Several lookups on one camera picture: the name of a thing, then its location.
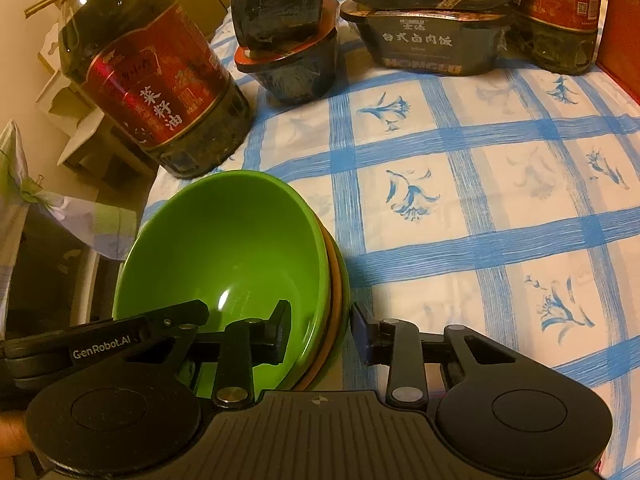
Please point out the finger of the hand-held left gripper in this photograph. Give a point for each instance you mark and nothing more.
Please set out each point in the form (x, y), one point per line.
(177, 315)

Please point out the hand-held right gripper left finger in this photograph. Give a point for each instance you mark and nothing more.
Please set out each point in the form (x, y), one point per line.
(283, 327)

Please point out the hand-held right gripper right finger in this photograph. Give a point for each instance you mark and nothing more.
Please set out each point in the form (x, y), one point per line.
(358, 331)

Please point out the orange plastic bowl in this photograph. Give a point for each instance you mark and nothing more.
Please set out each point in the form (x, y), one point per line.
(336, 280)

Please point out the person's left hand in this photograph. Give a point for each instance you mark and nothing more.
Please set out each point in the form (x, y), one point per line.
(11, 432)

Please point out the blue checked floral tablecloth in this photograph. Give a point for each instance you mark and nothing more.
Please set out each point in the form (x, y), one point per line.
(475, 210)

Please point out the beige cardboard pieces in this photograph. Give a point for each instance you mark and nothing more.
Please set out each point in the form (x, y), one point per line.
(85, 130)

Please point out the cooking oil bottle red label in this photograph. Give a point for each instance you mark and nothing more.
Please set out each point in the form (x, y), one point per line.
(150, 85)
(560, 15)

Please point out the black instant meal tub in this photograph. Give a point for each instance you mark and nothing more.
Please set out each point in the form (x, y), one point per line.
(277, 5)
(295, 75)

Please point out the black instant rice box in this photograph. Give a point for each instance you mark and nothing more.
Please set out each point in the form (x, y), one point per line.
(430, 42)

